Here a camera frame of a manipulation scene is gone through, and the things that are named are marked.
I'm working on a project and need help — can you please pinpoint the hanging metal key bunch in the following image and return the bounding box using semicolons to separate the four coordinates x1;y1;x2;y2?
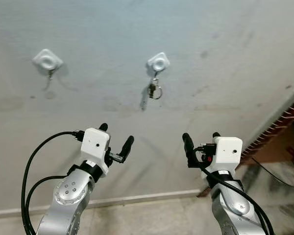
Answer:
148;77;163;100

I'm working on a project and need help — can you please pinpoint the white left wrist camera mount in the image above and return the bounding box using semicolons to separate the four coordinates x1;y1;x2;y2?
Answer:
81;128;111;174

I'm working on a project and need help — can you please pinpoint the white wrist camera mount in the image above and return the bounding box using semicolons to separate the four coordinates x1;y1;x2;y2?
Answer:
81;128;111;174
206;137;244;174

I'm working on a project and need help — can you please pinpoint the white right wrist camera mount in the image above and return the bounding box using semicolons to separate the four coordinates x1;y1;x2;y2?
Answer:
206;137;244;174

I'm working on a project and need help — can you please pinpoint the pale wall baseboard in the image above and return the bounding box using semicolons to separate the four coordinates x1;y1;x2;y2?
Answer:
0;189;202;219

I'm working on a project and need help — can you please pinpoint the red brick door frame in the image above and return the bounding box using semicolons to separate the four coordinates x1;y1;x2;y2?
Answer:
196;95;294;198

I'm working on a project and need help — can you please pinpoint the thin black floor cable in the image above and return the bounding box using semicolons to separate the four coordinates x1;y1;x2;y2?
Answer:
250;157;294;190

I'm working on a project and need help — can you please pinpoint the short black left arm cable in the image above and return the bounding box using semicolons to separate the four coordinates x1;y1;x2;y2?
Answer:
24;175;69;231

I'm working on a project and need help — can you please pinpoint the white wall hook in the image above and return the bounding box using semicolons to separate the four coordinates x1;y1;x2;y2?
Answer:
147;52;171;75
32;48;64;80

